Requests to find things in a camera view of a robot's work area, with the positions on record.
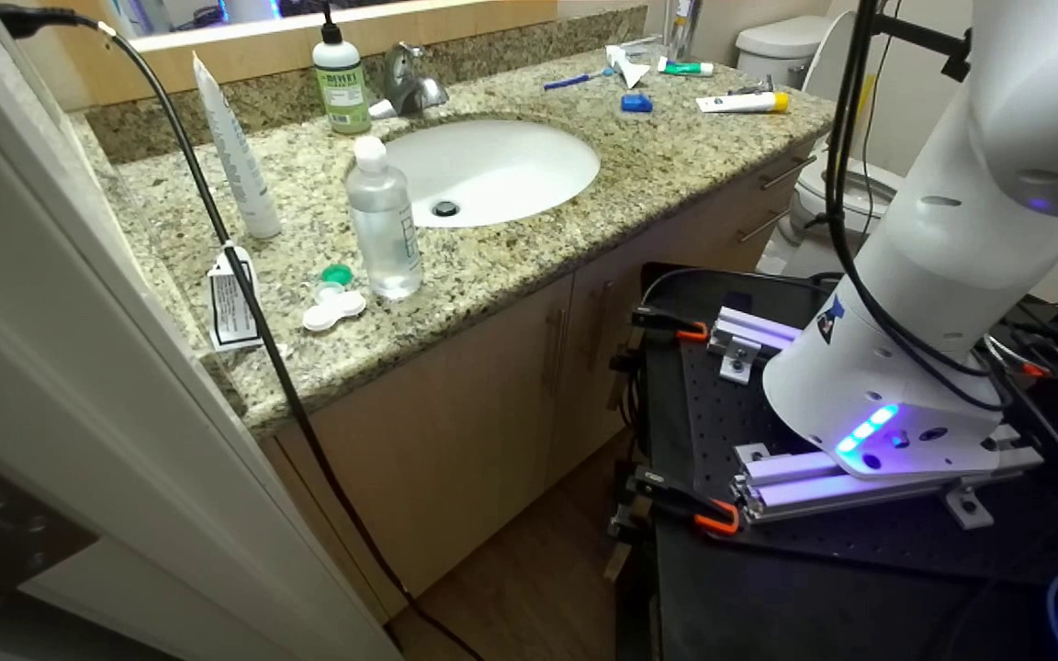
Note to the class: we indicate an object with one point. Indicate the green white toothpaste tube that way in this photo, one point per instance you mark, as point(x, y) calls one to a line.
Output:
point(689, 67)

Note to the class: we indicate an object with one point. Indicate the white tube yellow cap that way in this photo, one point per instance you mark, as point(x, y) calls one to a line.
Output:
point(738, 100)

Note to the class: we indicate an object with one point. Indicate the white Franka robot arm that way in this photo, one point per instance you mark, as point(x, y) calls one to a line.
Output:
point(936, 280)

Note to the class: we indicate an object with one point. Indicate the clear plastic bottle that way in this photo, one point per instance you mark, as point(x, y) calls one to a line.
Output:
point(384, 233)

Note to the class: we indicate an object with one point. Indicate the short aluminium rail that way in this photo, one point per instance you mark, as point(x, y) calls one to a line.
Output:
point(752, 330)

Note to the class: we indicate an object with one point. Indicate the wood framed mirror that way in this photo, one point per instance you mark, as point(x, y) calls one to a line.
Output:
point(312, 30)

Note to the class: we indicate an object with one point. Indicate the white door frame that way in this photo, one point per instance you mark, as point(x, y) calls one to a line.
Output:
point(89, 405)

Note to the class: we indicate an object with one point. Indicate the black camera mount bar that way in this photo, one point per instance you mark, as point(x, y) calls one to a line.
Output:
point(921, 35)

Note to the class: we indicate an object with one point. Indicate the blue toothbrush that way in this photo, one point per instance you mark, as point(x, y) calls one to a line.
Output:
point(566, 83)

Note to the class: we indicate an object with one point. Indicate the chrome faucet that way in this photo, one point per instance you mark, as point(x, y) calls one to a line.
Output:
point(405, 83)

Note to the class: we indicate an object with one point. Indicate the green soap pump bottle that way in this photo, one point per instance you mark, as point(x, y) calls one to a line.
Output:
point(345, 93)

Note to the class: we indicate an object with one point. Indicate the long aluminium rail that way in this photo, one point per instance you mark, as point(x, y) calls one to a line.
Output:
point(823, 483)

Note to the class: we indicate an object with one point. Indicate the chrome sink drain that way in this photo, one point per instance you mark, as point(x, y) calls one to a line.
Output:
point(445, 208)

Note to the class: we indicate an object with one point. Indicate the orange black clamp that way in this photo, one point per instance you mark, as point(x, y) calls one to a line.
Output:
point(675, 324)
point(695, 505)

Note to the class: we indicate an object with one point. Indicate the white toilet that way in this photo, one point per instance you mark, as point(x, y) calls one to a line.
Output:
point(787, 49)

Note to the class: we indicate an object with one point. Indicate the white oval sink basin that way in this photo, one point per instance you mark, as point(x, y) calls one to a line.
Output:
point(506, 165)

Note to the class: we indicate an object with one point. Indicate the tall white tube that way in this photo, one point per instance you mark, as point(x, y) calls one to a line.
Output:
point(239, 150)

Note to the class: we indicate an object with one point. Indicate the blue floss box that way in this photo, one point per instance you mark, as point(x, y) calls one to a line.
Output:
point(638, 105)

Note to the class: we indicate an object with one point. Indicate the black robot cart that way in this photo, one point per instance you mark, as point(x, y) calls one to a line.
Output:
point(798, 590)

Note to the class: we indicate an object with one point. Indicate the tan wooden vanity cabinet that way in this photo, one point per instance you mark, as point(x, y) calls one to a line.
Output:
point(468, 428)

